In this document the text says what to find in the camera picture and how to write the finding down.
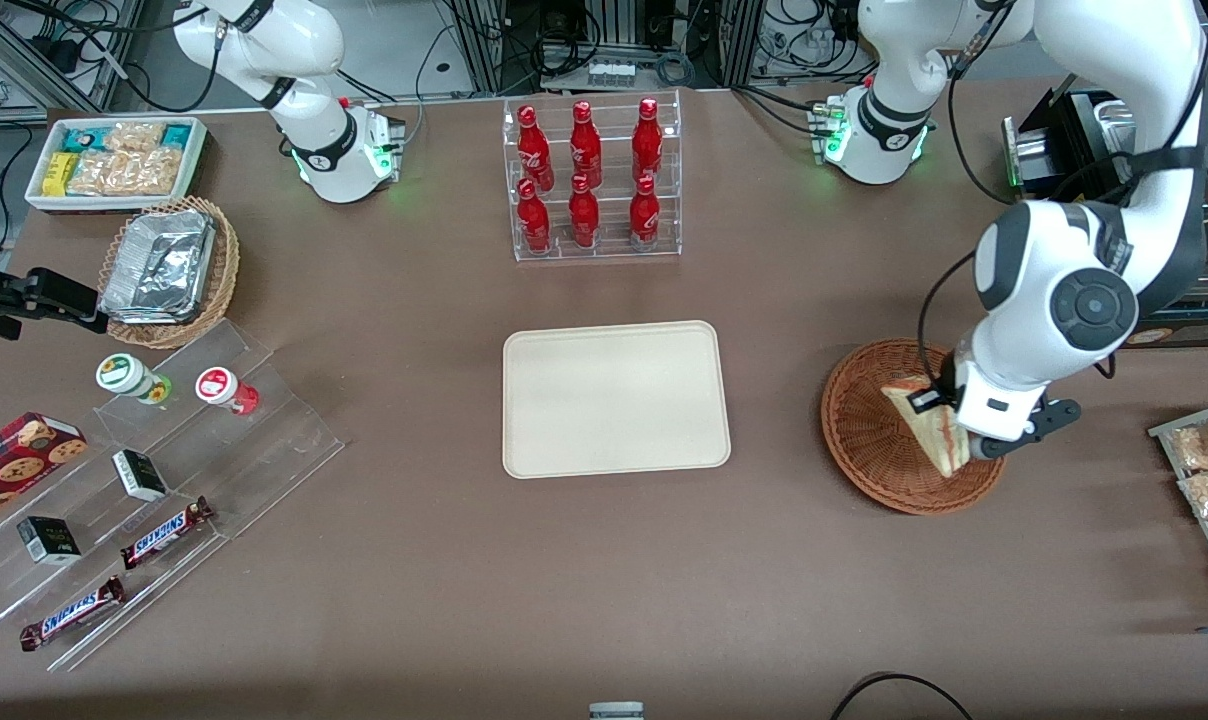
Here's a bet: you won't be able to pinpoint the beige rectangular tray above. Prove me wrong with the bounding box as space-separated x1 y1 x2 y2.
502 320 732 480

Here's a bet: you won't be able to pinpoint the black floor cable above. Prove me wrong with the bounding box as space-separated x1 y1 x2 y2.
829 672 975 720

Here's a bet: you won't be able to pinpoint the light wicker basket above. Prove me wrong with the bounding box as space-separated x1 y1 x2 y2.
97 196 241 350

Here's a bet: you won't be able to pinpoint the green lid snack cup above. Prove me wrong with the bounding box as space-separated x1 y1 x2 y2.
95 353 173 406

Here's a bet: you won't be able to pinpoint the small black box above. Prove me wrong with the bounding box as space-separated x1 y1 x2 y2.
16 516 82 566
112 449 169 503

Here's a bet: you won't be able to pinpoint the clear cracker bag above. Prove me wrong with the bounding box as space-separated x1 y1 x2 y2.
68 148 182 197
104 121 166 153

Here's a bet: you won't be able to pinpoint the clear acrylic stepped display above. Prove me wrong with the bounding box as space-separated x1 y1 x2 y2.
0 318 346 673

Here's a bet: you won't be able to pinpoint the metal wire rack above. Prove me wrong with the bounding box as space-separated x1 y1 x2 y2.
1148 398 1208 613

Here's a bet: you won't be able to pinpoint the round brown wicker basket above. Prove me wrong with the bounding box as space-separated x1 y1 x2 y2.
821 338 1010 516

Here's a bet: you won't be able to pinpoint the white snack bin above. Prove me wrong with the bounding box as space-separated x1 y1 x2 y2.
24 116 210 214

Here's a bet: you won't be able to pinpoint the red plaid cookie box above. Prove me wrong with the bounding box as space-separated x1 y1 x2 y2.
0 412 89 531

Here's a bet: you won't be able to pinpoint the shiny metal pan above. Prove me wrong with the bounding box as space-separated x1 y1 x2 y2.
1096 98 1143 156

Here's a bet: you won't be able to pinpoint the clear acrylic bottle rack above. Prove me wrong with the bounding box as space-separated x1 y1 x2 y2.
502 88 683 263

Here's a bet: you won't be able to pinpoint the silver box with green light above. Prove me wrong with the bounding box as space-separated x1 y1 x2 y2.
1002 115 1055 191

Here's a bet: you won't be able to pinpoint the triangular sandwich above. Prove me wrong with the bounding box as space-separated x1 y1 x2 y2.
881 378 970 479

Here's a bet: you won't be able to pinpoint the snickers bar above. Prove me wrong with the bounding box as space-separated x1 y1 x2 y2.
19 575 126 652
120 497 215 571

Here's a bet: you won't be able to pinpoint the stacked foil trays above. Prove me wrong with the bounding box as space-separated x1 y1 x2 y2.
99 210 217 326

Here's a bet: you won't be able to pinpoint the black box with emergency stop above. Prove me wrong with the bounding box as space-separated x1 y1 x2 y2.
1049 88 1155 201

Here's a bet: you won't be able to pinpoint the red lid snack cup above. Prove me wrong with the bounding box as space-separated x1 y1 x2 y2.
195 366 260 416

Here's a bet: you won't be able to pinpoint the red cola bottle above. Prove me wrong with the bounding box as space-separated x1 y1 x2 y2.
568 174 600 249
629 175 661 251
517 178 552 254
517 105 555 193
632 97 664 183
570 100 603 189

